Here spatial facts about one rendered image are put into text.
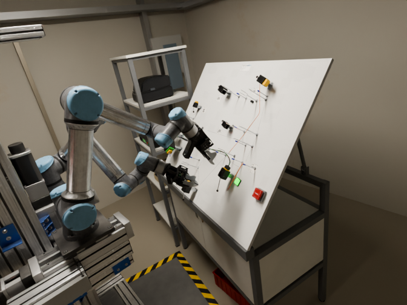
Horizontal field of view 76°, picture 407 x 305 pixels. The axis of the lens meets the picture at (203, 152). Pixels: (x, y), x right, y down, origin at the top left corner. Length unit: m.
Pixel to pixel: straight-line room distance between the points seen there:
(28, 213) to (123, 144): 2.48
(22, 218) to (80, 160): 0.46
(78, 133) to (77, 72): 2.49
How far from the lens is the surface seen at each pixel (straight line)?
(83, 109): 0.99
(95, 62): 3.56
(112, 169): 1.33
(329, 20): 2.91
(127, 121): 1.22
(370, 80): 2.83
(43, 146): 3.47
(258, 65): 1.77
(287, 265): 1.74
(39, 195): 1.47
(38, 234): 1.45
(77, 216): 1.09
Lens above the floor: 1.85
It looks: 23 degrees down
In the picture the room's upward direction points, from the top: 10 degrees counter-clockwise
